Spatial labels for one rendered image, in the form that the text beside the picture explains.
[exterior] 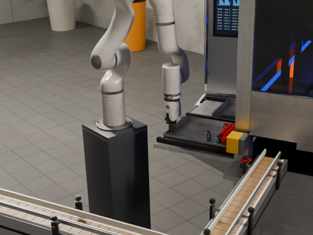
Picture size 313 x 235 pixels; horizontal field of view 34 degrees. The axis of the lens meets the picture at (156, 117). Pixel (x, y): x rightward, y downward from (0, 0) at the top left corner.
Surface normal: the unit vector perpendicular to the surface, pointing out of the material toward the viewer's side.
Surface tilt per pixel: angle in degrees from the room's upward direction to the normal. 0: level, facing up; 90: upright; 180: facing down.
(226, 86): 90
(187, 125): 0
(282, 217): 90
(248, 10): 90
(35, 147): 0
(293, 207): 90
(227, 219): 0
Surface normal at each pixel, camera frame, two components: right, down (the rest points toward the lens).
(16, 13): 0.63, 0.28
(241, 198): -0.03, -0.93
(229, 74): -0.34, 0.36
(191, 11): -0.77, 0.25
